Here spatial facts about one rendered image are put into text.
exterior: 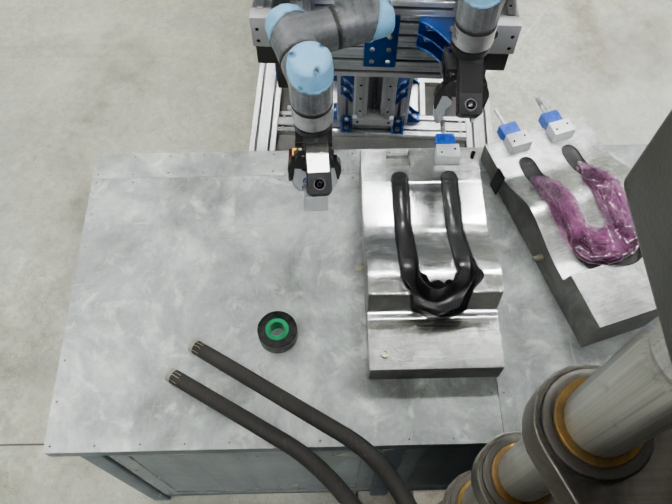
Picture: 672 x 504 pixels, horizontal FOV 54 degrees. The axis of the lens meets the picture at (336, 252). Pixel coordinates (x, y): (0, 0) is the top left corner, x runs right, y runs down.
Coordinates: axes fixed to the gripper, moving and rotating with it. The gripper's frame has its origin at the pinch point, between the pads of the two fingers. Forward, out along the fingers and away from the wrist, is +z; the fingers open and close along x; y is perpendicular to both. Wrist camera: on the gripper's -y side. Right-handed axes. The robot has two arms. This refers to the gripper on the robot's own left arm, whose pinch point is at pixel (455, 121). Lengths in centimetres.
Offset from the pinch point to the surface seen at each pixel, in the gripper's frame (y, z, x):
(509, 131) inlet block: 8.1, 14.0, -15.7
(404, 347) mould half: -43.4, 15.1, 12.3
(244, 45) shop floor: 126, 101, 61
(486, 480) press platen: -75, -28, 9
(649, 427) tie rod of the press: -78, -63, 6
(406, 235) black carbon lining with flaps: -19.6, 12.7, 10.3
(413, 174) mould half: -4.8, 12.0, 7.7
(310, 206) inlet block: -14.6, 8.6, 30.2
